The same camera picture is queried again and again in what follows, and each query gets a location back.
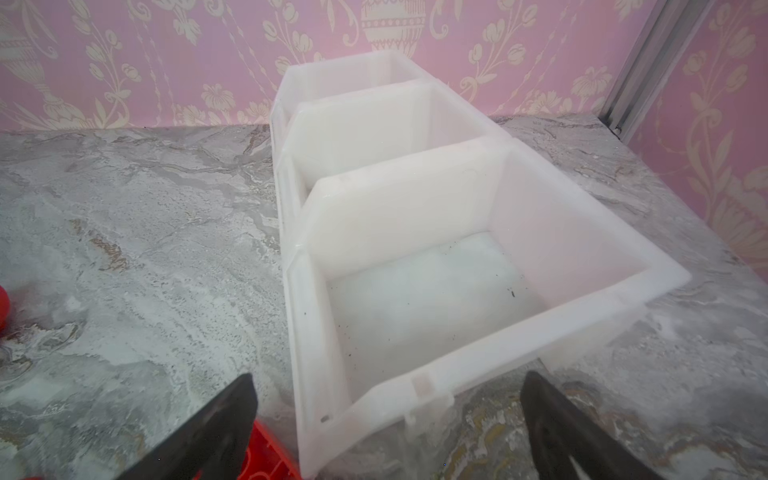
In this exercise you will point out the white plastic bin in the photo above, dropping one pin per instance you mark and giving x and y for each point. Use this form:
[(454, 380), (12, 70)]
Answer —
[(414, 279), (314, 81), (345, 132)]

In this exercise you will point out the red square lego brick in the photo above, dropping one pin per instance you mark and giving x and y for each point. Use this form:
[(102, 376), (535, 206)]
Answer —
[(5, 307)]

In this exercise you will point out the white right plastic bin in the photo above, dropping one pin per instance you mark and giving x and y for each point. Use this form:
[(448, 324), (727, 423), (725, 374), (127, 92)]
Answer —
[(414, 279)]

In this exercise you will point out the aluminium right corner post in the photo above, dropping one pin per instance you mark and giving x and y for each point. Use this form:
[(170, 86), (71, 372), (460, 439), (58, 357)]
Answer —
[(662, 41)]

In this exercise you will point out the white left plastic bin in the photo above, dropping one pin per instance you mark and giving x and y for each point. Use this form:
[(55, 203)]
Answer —
[(314, 81)]

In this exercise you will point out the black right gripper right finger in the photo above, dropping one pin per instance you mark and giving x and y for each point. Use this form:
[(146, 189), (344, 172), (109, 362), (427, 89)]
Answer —
[(564, 441)]

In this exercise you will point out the white middle plastic bin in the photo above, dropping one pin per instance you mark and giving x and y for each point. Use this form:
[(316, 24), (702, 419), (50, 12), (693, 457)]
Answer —
[(345, 132)]

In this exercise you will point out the red curved lego brick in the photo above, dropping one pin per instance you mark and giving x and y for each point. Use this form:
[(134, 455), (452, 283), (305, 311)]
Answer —
[(266, 458)]

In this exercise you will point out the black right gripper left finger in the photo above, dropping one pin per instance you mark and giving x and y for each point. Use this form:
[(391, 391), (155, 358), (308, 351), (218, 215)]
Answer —
[(209, 445)]

